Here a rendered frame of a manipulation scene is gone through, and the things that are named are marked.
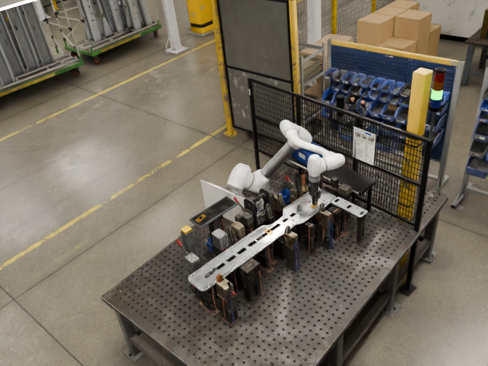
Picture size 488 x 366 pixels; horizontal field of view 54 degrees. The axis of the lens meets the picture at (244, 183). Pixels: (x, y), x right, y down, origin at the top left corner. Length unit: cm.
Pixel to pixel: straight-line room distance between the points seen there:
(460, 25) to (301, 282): 719
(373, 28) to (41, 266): 552
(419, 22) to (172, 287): 551
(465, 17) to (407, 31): 219
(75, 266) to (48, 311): 57
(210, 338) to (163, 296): 54
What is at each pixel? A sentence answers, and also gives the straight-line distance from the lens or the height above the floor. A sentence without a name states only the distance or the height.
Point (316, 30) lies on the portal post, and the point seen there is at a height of 91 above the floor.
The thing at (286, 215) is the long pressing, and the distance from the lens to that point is 370.
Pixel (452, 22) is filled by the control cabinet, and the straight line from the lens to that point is 995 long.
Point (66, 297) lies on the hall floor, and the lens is 500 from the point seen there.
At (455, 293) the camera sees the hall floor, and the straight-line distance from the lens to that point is 465.
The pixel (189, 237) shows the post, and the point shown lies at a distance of 347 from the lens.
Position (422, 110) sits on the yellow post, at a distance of 359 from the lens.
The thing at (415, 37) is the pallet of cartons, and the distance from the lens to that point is 781.
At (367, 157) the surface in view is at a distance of 398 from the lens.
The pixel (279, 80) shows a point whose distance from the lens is 580.
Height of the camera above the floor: 336
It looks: 35 degrees down
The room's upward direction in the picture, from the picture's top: 7 degrees counter-clockwise
